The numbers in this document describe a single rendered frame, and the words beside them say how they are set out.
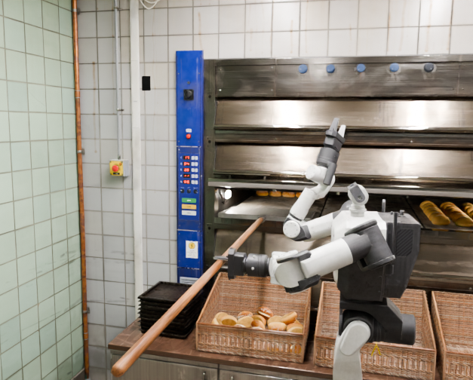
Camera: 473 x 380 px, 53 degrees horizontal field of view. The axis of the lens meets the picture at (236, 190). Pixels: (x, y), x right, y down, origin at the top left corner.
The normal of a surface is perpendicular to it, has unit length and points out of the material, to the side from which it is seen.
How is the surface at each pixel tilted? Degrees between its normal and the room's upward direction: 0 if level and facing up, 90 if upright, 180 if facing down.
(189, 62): 90
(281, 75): 91
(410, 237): 90
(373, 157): 70
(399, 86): 90
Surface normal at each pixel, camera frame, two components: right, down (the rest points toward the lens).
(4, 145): 0.97, 0.05
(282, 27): -0.24, 0.14
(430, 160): -0.22, -0.22
